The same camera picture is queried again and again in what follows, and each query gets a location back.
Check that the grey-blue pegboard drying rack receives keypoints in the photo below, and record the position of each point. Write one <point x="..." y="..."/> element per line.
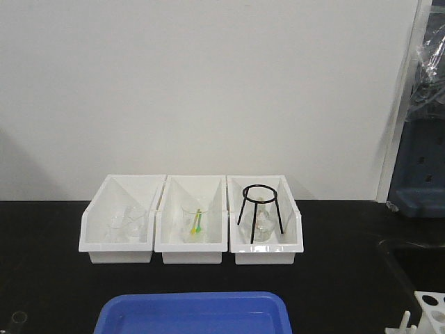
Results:
<point x="417" y="181"/>

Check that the white test tube rack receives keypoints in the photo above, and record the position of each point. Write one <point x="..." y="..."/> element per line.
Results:
<point x="432" y="316"/>

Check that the glass beaker with spatulas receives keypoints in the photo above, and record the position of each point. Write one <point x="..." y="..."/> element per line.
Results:
<point x="195" y="221"/>

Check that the middle white storage bin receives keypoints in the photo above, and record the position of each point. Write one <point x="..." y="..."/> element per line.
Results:
<point x="209" y="191"/>

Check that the white storage bin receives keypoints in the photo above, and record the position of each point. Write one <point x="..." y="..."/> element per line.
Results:
<point x="209" y="191"/>
<point x="117" y="191"/>
<point x="280" y="248"/>

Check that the right white storage bin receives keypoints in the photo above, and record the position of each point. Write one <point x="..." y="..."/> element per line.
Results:
<point x="280" y="248"/>

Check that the glass flask under tripod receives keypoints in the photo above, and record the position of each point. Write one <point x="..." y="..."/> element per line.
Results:
<point x="259" y="225"/>

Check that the glassware in left bin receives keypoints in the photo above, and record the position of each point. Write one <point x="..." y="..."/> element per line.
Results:
<point x="126" y="225"/>

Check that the left white storage bin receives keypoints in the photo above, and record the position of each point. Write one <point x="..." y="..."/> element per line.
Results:
<point x="117" y="191"/>

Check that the blue plastic tray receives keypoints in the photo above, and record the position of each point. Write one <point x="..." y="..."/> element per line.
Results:
<point x="195" y="312"/>

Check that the black lab sink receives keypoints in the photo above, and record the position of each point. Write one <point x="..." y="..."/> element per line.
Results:
<point x="416" y="266"/>

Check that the plastic bag of pegs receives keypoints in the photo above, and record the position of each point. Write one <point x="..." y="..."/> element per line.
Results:
<point x="427" y="97"/>

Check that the clear glass beaker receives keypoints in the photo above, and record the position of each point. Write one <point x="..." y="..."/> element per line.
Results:
<point x="17" y="322"/>

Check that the black wire tripod stand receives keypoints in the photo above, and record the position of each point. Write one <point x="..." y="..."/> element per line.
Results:
<point x="260" y="200"/>

